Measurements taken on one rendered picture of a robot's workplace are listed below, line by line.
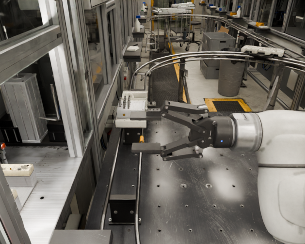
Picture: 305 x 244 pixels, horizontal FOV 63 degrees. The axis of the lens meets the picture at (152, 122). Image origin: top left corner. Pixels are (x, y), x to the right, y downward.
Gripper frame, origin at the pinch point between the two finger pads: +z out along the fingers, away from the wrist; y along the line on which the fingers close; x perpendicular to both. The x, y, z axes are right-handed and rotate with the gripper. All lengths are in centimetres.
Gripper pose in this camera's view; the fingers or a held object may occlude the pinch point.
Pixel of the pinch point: (142, 132)
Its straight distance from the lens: 58.0
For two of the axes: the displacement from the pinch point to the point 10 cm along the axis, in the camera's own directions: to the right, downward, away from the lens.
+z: -10.0, 0.0, 0.0
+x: 0.0, 4.9, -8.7
